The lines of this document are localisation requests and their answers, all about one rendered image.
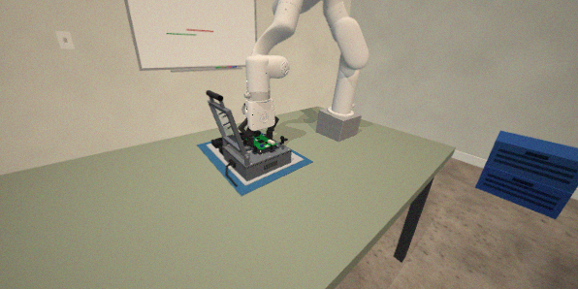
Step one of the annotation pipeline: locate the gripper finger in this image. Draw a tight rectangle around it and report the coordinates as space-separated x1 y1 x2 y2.
238 118 254 147
267 117 279 140

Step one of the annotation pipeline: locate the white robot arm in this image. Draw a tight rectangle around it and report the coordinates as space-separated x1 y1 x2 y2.
243 0 369 117

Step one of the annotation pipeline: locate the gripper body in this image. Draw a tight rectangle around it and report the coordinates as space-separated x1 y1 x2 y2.
244 98 275 131

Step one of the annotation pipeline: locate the green circuit board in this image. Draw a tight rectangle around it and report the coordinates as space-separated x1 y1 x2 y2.
253 134 277 150

